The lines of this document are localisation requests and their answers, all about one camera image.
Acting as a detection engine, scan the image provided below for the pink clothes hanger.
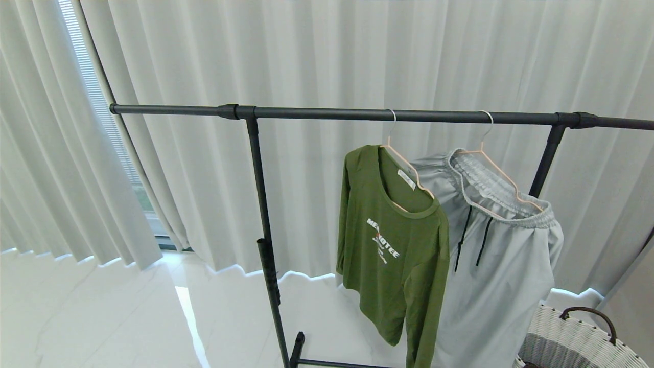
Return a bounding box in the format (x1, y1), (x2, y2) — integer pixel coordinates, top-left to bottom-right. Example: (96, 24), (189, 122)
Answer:
(456, 110), (545, 213)
(379, 109), (436, 214)

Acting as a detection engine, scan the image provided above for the green shirt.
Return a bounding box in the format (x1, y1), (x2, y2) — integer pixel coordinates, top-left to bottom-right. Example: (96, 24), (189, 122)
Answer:
(335, 145), (451, 368)

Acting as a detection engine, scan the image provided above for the pale grey garment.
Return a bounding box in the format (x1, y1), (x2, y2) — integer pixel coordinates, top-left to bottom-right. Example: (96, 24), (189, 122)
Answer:
(409, 148), (565, 368)

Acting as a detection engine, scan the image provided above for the black clothes rack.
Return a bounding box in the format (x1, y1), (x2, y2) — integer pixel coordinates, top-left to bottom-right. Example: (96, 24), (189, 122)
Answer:
(109, 103), (654, 368)

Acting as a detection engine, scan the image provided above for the white laundry basket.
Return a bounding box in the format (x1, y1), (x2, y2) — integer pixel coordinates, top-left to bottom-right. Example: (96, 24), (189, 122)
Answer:
(512, 305), (650, 368)

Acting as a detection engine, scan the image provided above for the white curtain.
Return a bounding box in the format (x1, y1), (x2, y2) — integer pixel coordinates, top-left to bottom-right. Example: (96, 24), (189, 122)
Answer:
(0, 0), (164, 271)
(77, 0), (654, 307)

